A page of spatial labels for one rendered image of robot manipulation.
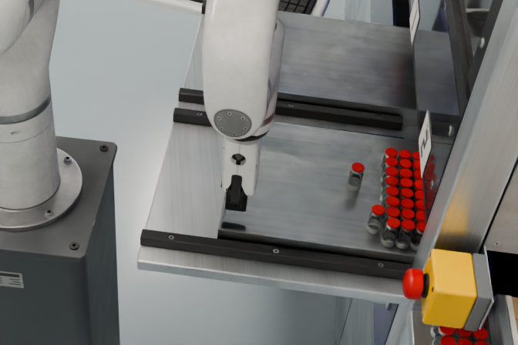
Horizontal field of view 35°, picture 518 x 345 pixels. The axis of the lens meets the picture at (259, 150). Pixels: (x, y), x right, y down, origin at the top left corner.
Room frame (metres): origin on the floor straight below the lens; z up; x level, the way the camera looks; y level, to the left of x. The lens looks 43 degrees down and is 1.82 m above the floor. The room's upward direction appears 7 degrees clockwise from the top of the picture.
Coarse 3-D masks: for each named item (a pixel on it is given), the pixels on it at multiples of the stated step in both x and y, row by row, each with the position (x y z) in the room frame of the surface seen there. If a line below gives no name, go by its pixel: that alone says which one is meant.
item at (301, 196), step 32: (288, 128) 1.07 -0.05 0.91; (320, 128) 1.07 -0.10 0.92; (288, 160) 1.01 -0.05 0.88; (320, 160) 1.02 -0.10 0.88; (352, 160) 1.03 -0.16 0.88; (256, 192) 0.93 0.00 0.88; (288, 192) 0.94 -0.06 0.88; (320, 192) 0.95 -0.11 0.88; (352, 192) 0.96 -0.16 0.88; (224, 224) 0.85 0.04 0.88; (256, 224) 0.86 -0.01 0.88; (288, 224) 0.87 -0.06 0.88; (320, 224) 0.88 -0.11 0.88; (352, 224) 0.89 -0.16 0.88; (384, 256) 0.81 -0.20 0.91
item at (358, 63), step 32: (288, 32) 1.39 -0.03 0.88; (320, 32) 1.40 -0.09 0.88; (352, 32) 1.41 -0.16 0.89; (384, 32) 1.40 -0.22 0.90; (288, 64) 1.28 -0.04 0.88; (320, 64) 1.29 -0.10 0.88; (352, 64) 1.31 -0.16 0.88; (384, 64) 1.32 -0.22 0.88; (288, 96) 1.15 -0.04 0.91; (320, 96) 1.15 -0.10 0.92; (352, 96) 1.21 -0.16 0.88; (384, 96) 1.22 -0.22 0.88
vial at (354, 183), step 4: (352, 172) 0.97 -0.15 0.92; (356, 172) 0.96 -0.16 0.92; (360, 172) 0.96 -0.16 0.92; (352, 176) 0.96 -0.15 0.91; (356, 176) 0.96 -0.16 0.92; (360, 176) 0.96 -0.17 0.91; (348, 180) 0.97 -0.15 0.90; (352, 180) 0.96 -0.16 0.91; (356, 180) 0.96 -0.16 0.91; (360, 180) 0.96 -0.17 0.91; (348, 184) 0.96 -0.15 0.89; (352, 184) 0.96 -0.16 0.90; (356, 184) 0.96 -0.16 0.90; (360, 184) 0.96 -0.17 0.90; (348, 188) 0.96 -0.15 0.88; (352, 188) 0.96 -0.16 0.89; (356, 188) 0.96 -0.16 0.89
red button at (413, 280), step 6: (408, 270) 0.70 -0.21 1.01; (414, 270) 0.70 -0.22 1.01; (420, 270) 0.70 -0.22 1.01; (408, 276) 0.69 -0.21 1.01; (414, 276) 0.68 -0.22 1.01; (420, 276) 0.69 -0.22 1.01; (402, 282) 0.69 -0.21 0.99; (408, 282) 0.68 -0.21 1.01; (414, 282) 0.68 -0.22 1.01; (420, 282) 0.68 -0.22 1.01; (402, 288) 0.69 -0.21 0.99; (408, 288) 0.67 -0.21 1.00; (414, 288) 0.67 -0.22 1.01; (420, 288) 0.67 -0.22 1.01; (408, 294) 0.67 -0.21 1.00; (414, 294) 0.67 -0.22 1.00; (420, 294) 0.67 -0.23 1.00
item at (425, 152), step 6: (426, 114) 0.98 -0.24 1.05; (426, 120) 0.97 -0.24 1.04; (426, 126) 0.95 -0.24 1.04; (420, 138) 0.97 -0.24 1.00; (420, 144) 0.96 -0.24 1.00; (426, 144) 0.92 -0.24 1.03; (420, 150) 0.95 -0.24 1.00; (426, 150) 0.91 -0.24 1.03; (420, 156) 0.94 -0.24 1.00; (426, 156) 0.90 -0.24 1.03; (420, 162) 0.93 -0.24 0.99
